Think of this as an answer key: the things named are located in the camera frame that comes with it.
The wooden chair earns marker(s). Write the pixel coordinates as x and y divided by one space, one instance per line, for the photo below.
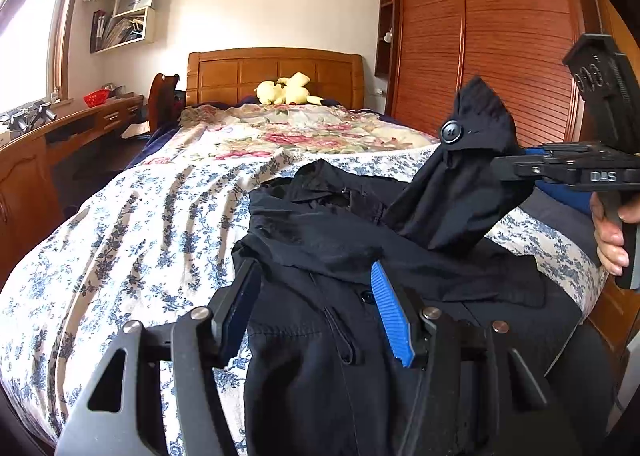
162 100

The wood-framed window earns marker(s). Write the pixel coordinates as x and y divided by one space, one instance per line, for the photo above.
30 35

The white wall shelf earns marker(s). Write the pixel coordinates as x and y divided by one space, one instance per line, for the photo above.
149 25

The black grey devices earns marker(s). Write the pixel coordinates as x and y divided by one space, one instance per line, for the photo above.
27 118

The person's right hand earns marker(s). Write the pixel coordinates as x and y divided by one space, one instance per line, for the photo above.
610 236

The red bowl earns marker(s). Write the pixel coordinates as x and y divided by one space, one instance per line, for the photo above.
96 98

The stack of papers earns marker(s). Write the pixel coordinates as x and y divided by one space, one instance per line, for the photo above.
122 33

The black double-breasted coat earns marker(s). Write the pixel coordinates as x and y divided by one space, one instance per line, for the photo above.
325 236

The pink floral blanket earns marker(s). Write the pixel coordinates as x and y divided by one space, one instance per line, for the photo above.
300 130

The person's dark clothing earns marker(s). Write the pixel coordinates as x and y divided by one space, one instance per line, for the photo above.
585 361

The steel bowl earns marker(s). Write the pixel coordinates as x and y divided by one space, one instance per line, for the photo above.
110 87

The wooden slatted wardrobe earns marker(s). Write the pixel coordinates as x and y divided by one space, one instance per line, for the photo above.
500 35

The wooden desk with cabinets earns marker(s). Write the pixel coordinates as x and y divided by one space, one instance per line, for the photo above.
25 186

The yellow plush toy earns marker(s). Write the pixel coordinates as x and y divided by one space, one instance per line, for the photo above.
285 91

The blue folded garment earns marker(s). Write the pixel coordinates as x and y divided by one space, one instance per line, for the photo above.
565 198

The wooden door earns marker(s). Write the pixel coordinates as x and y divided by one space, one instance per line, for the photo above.
620 25

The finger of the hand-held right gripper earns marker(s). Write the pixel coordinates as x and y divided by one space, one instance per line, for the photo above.
570 152
535 169

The beige paper sheet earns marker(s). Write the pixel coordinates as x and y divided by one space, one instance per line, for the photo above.
135 130

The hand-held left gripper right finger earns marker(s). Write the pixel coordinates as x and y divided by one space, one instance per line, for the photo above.
390 306

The blue floral bedsheet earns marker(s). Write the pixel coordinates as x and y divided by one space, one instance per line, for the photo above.
125 246

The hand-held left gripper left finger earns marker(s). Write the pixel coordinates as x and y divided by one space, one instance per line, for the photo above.
240 306

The grey folded garment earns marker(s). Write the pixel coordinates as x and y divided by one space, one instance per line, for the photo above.
555 226

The black binders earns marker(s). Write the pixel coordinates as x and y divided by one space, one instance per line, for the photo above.
98 30

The wooden bed headboard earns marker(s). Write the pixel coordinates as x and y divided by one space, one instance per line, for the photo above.
225 75

